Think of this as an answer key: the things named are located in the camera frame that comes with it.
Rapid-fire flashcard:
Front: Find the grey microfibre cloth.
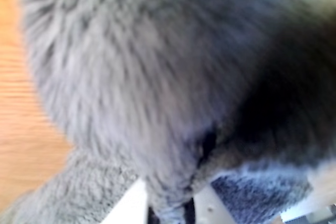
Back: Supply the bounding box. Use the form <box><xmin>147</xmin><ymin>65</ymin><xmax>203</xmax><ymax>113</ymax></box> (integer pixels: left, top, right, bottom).
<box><xmin>0</xmin><ymin>0</ymin><xmax>336</xmax><ymax>224</ymax></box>

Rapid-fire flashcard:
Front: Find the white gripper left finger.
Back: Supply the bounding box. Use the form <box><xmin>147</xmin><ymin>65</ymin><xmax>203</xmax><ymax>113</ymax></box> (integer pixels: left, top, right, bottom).
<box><xmin>104</xmin><ymin>176</ymin><xmax>160</xmax><ymax>224</ymax></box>

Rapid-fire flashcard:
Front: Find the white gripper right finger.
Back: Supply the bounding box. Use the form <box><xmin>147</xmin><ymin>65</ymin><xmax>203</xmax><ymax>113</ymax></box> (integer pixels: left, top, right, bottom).
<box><xmin>183</xmin><ymin>184</ymin><xmax>238</xmax><ymax>224</ymax></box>

